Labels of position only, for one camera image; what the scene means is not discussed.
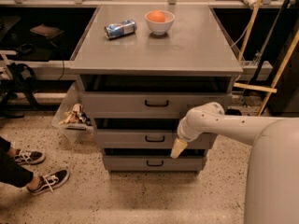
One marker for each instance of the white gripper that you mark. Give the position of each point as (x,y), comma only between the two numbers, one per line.
(187,132)

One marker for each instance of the grey drawer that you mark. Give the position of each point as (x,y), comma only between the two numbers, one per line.
(147,104)
(153,164)
(135,139)

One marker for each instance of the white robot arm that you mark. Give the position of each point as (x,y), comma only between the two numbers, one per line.
(272,190)

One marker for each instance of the grey bottom drawer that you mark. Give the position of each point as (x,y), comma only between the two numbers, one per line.
(153,164)

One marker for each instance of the grey drawer cabinet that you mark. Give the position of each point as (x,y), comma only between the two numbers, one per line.
(192,57)

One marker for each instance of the grey top drawer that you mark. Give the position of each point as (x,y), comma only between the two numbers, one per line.
(147,104)

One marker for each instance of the clear plastic bin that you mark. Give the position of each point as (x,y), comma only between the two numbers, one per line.
(71,119)

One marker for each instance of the white bowl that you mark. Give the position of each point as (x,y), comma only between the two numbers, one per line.
(160,28)

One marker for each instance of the blue crushed soda can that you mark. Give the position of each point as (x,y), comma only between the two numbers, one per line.
(116,30)

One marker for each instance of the orange fruit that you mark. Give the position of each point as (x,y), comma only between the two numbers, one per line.
(156,16)

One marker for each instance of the black sneaker lower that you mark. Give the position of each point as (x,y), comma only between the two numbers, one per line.
(41,184)

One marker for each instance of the black sneaker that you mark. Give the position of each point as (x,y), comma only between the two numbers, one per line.
(41,184)
(29,157)

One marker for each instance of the black sneaker upper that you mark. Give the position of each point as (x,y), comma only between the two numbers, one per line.
(29,157)

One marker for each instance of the black trouser leg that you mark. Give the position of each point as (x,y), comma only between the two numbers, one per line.
(10,172)

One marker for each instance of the dark box on shelf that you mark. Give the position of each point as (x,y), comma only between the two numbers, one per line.
(46,31)

